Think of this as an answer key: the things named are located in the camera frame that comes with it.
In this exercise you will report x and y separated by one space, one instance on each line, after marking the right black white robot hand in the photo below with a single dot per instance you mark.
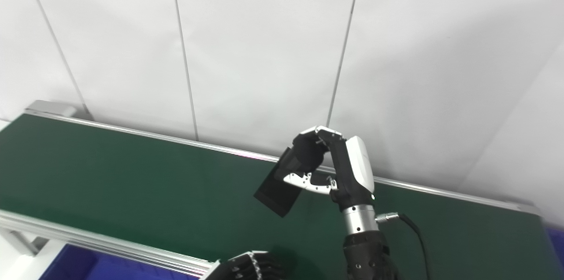
352 174

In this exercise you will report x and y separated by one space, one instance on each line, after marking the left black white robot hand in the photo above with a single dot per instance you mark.
246 269

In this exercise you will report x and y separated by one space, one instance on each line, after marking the blue plastic bin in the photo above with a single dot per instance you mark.
557 242
88 267

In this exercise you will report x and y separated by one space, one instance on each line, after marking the green conveyor belt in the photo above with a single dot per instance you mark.
132 174
110 244

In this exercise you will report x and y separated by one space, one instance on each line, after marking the black cylinder-on-block part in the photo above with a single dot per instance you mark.
275 194

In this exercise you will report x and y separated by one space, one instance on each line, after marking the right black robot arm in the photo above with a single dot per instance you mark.
368 258

